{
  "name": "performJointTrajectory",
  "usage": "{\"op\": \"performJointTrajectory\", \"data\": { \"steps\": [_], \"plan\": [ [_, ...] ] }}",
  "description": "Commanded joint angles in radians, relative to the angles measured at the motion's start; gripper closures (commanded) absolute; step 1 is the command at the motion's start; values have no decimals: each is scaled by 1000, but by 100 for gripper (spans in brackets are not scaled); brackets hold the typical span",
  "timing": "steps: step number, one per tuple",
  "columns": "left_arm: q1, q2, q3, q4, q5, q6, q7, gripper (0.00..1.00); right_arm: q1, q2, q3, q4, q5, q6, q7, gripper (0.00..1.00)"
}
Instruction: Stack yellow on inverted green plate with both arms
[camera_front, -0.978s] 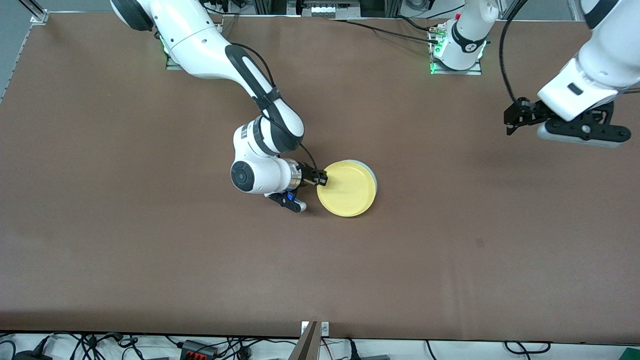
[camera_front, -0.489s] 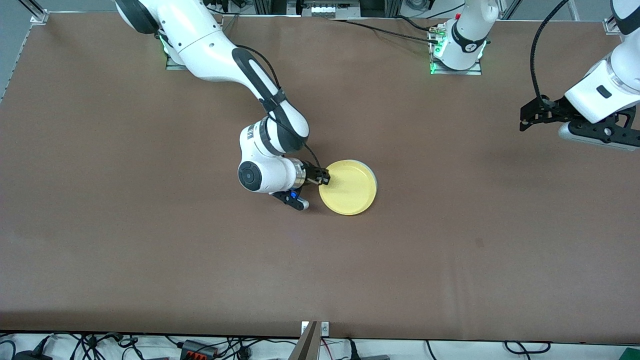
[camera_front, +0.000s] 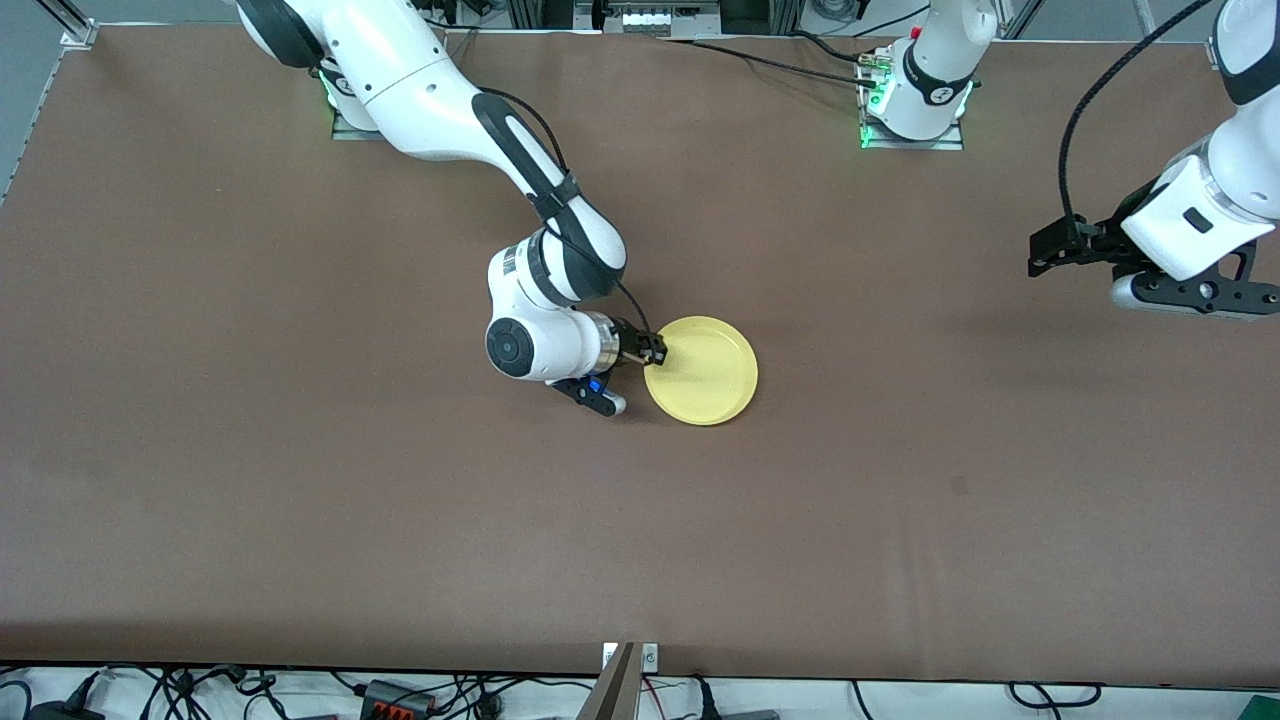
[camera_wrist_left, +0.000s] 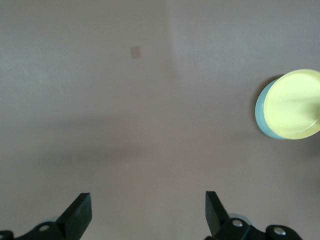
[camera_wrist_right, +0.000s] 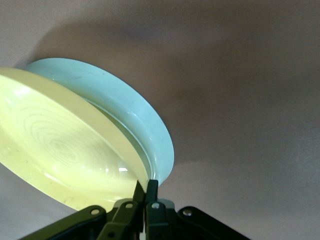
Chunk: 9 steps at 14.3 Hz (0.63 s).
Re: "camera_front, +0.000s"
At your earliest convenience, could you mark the black looped cable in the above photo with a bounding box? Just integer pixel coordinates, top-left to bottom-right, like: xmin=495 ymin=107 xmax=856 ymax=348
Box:
xmin=1007 ymin=681 xmax=1104 ymax=710

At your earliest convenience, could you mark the black cable on table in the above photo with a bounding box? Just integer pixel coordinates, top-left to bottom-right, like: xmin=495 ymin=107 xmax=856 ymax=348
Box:
xmin=658 ymin=37 xmax=887 ymax=90

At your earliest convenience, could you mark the aluminium table corner bracket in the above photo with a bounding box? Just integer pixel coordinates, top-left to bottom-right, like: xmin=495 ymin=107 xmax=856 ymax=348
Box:
xmin=38 ymin=0 xmax=100 ymax=50

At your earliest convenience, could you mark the yellow plate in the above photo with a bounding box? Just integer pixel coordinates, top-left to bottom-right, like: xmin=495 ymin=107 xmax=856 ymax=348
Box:
xmin=643 ymin=316 xmax=760 ymax=428

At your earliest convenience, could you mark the grey camera support beam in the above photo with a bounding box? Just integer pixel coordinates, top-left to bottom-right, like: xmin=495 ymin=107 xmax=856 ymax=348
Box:
xmin=577 ymin=642 xmax=641 ymax=720

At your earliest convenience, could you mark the black orange power strip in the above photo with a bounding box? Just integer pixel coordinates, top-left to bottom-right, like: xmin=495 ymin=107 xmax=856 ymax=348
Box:
xmin=361 ymin=679 xmax=437 ymax=718

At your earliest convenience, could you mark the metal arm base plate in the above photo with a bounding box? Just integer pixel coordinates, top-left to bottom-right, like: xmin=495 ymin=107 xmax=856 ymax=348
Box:
xmin=331 ymin=98 xmax=387 ymax=142
xmin=857 ymin=48 xmax=967 ymax=152

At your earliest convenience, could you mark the grey metal frame device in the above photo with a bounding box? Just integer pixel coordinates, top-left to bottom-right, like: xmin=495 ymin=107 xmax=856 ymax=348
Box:
xmin=574 ymin=0 xmax=723 ymax=40

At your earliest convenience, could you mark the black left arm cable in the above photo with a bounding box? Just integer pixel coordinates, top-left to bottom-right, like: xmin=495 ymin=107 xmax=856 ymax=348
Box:
xmin=1057 ymin=0 xmax=1217 ymax=237

